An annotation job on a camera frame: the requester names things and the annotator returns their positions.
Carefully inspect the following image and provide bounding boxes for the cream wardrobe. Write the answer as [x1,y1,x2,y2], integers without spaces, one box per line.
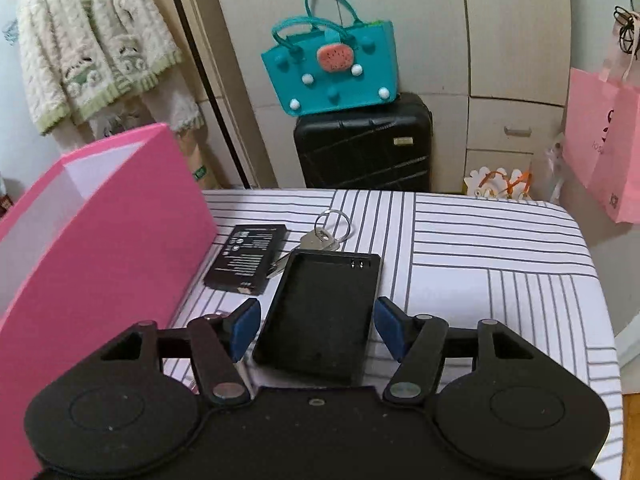
[169,0,572,197]

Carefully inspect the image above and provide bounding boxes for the black hard-shell suitcase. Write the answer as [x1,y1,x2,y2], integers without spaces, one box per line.
[293,92,434,192]

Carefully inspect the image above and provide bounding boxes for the teal felt handbag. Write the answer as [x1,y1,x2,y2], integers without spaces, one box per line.
[260,0,399,119]

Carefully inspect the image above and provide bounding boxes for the black hair ties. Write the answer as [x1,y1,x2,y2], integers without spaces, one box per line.
[613,5,640,54]

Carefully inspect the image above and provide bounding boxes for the brown cardboard box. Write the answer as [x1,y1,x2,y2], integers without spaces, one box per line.
[176,129,222,191]

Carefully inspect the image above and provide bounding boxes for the black plastic back cover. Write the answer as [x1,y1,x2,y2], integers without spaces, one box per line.
[251,248,382,384]

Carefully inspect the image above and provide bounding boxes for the white and orange paper bag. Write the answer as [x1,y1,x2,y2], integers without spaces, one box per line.
[463,164,534,201]

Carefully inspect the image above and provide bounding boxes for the keys on metal ring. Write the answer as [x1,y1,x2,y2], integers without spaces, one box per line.
[265,208,354,280]

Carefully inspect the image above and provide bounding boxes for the pink cardboard box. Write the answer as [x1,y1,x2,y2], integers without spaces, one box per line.
[0,122,219,480]

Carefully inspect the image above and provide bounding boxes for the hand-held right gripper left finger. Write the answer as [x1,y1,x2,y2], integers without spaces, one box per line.
[100,298,263,408]

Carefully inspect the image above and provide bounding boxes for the black flat battery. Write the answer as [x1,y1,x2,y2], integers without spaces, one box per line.
[203,223,289,296]

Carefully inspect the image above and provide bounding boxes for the cream and green fleece jacket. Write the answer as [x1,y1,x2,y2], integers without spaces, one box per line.
[17,0,206,136]

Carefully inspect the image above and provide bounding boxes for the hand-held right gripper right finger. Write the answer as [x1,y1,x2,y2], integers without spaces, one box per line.
[374,296,539,406]

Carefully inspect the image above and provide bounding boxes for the pink shopping bag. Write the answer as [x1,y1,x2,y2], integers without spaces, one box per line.
[562,67,627,189]
[592,79,640,225]

